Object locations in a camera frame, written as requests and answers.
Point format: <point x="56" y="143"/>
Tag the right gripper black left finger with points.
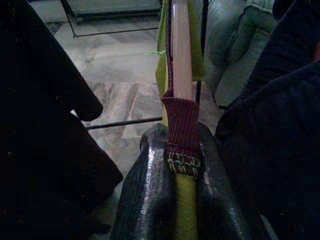
<point x="150" y="190"/>

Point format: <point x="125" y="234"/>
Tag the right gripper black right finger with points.
<point x="217" y="195"/>

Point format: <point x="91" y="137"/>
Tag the green shirt with maroon collar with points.
<point x="182" y="200"/>

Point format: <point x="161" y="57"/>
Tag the black garment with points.
<point x="37" y="125"/>
<point x="275" y="150"/>

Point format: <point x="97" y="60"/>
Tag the grey green sofa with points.
<point x="237" y="62"/>

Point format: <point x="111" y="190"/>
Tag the black metal drying rack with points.
<point x="203" y="25"/>

